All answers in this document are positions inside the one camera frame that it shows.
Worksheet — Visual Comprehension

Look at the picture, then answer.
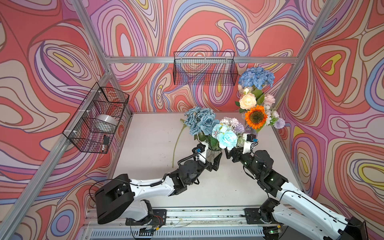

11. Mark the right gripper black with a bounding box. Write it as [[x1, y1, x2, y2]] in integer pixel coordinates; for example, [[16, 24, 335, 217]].
[[222, 140, 262, 179]]

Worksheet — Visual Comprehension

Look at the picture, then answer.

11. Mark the clear ribbed glass vase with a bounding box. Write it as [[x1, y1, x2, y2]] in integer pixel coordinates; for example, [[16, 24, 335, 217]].
[[206, 149, 222, 164]]

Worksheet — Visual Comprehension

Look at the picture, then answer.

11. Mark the light aqua rose bunch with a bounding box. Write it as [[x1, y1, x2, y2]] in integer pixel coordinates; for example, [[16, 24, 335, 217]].
[[212, 123, 238, 151]]

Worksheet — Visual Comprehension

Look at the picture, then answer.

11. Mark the orange flower green leaves stem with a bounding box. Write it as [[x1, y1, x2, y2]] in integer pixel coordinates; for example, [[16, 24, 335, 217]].
[[245, 105, 268, 132]]

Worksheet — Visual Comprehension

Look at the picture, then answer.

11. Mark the teal succulent flower bunch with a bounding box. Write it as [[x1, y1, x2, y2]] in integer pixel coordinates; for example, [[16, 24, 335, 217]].
[[183, 107, 220, 142]]

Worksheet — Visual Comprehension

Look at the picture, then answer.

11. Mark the white poppy flower stem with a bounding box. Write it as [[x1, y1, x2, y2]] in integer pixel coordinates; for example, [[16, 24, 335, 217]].
[[172, 119, 186, 168]]

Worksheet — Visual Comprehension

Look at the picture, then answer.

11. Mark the cream peach rose bunch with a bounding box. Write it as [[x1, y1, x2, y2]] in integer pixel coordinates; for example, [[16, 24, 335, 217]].
[[235, 85, 257, 111]]

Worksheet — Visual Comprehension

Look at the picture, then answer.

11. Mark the blue hydrangea flower stem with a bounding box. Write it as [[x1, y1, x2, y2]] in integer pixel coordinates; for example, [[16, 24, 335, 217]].
[[238, 67, 275, 90]]

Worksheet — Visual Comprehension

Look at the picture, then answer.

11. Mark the small pastel flower spray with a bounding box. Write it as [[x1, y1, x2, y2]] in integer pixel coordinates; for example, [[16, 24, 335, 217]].
[[220, 117, 245, 135]]

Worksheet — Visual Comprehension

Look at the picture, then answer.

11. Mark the purple ribbed glass vase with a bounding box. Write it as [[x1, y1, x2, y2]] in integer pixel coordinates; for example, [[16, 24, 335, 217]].
[[245, 128, 258, 136]]

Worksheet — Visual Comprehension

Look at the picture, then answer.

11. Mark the pastel mixed flower bouquet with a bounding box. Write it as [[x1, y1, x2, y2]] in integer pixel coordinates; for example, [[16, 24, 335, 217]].
[[266, 109, 286, 129]]

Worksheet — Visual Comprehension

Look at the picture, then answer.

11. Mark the pink peony flower stem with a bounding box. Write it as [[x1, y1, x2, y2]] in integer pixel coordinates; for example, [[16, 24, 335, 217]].
[[263, 94, 276, 107]]

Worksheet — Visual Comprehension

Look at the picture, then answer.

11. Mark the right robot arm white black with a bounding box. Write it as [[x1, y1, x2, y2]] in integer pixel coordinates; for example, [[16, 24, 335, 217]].
[[226, 148, 369, 240]]

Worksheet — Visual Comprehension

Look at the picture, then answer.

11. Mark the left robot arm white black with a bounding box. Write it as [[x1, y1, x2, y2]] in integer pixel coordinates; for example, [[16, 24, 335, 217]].
[[95, 151, 223, 225]]

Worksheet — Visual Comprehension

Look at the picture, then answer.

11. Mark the silver tape roll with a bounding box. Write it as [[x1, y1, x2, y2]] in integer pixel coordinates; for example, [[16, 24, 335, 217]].
[[92, 114, 118, 134]]

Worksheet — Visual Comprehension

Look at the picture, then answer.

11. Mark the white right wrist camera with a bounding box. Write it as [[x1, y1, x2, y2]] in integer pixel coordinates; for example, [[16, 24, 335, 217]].
[[243, 134, 259, 154]]

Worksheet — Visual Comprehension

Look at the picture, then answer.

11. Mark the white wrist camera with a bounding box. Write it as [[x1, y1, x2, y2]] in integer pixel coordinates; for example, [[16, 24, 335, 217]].
[[194, 142, 209, 165], [243, 134, 259, 154]]

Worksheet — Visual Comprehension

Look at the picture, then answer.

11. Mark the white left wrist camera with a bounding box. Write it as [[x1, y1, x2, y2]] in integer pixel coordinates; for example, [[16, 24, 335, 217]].
[[194, 142, 209, 165]]

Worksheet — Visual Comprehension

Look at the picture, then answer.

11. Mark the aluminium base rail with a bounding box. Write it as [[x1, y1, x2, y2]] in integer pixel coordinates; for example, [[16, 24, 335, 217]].
[[80, 205, 319, 240]]

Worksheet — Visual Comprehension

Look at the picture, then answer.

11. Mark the black wire basket back wall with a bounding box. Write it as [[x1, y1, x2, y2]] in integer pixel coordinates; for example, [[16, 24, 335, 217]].
[[173, 50, 239, 86]]

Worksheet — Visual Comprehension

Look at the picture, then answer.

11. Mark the black wire basket wall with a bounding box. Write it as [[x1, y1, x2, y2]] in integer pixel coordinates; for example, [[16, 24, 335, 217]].
[[63, 83, 130, 154], [173, 50, 239, 86]]

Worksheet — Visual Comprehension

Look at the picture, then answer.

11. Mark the black wire basket left wall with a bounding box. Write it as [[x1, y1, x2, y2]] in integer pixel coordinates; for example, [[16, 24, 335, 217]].
[[63, 83, 130, 154]]

